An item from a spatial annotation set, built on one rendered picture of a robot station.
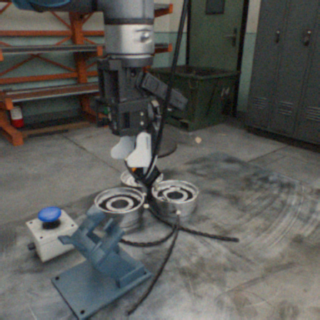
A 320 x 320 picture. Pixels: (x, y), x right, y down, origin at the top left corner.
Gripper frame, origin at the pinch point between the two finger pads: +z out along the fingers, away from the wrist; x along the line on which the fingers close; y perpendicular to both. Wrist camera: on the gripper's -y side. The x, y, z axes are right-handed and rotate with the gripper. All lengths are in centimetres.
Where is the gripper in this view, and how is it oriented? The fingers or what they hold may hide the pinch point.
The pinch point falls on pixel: (143, 168)
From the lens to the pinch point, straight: 56.9
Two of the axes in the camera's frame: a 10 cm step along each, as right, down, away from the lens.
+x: 6.6, 3.1, -6.8
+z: 0.0, 9.1, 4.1
